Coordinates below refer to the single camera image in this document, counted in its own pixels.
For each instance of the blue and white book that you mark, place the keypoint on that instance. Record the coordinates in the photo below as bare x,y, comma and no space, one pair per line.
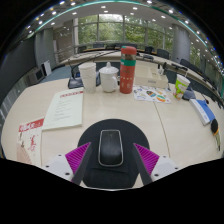
204,111

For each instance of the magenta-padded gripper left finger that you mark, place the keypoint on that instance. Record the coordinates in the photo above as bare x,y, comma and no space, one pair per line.
60,165

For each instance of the glass window wall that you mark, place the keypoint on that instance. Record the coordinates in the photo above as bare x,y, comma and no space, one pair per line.
133,33

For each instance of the black mouse pad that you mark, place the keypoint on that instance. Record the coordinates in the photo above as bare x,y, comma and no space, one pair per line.
113,176

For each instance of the red bottle with green band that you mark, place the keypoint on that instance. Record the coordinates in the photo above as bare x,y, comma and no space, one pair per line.
128,73

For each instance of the black office chairs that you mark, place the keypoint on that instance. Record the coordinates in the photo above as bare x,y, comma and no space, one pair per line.
163,53

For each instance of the cream sheet with red heading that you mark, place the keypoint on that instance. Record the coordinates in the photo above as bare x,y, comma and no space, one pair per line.
64,108

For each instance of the stacked white paper cups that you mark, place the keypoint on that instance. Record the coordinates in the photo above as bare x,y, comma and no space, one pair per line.
88,78

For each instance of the long curved conference desk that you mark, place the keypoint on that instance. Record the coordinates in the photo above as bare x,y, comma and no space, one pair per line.
110,56

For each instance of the red and white leaflet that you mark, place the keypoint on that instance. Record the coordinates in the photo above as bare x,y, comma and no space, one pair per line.
30,140

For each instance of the white cardboard box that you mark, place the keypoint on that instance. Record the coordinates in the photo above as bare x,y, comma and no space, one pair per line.
151,80

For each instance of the colourful sticker sheet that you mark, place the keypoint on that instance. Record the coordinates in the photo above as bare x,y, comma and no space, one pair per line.
151,94

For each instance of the white lidded ceramic mug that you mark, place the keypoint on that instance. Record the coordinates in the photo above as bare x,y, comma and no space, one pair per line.
108,79

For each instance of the white floor appliance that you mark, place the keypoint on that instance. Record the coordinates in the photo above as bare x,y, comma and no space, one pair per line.
36,77

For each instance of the white leaning board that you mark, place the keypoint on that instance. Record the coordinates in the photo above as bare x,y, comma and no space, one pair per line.
47,67

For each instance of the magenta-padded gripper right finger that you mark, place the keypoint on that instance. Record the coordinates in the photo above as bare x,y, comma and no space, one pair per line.
165,165

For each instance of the ceiling lights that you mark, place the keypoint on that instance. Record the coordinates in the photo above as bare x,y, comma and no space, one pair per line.
103,6

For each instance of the black computer mouse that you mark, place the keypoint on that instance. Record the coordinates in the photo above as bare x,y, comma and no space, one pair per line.
110,148

